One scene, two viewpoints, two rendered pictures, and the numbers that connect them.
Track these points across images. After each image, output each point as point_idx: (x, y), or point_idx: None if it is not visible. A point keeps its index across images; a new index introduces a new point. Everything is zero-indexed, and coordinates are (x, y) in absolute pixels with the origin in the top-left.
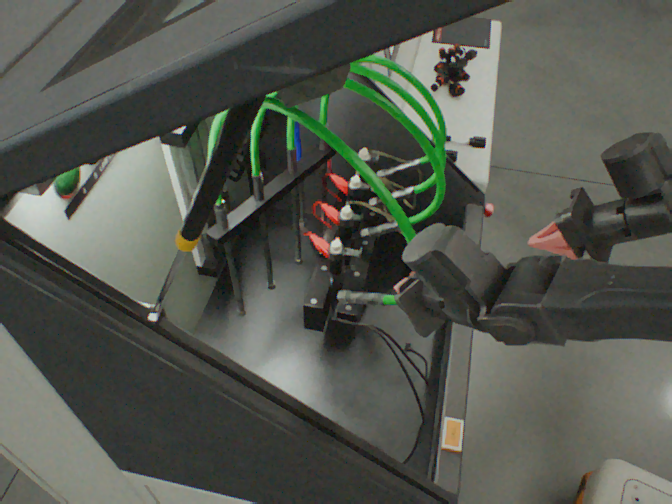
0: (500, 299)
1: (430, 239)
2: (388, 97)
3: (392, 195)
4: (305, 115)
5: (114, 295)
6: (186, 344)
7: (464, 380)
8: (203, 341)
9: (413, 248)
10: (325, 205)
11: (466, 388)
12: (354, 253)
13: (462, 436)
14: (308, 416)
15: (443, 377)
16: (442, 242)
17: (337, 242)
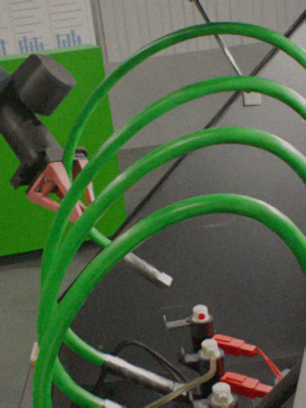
0: (5, 73)
1: (52, 65)
2: None
3: (92, 94)
4: (182, 28)
5: (265, 63)
6: (222, 106)
7: (26, 394)
8: (219, 119)
9: (66, 76)
10: (264, 387)
11: (25, 390)
12: (174, 323)
13: (33, 350)
14: (149, 193)
15: (51, 392)
16: (43, 54)
17: (198, 308)
